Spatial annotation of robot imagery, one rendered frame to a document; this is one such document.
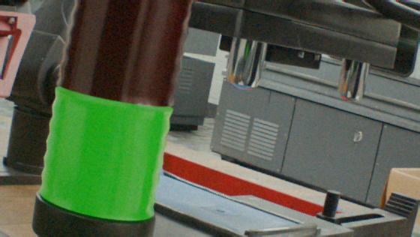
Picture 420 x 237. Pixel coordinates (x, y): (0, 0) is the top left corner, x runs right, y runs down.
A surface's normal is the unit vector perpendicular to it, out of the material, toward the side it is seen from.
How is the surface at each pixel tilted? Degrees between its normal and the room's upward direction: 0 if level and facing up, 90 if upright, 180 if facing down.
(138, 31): 104
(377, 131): 90
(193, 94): 90
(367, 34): 90
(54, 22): 61
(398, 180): 90
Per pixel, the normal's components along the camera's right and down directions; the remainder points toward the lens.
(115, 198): 0.40, -0.05
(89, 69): -0.32, -0.20
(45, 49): -0.34, -0.46
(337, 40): 0.73, 0.22
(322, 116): -0.69, -0.05
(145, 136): 0.62, 0.45
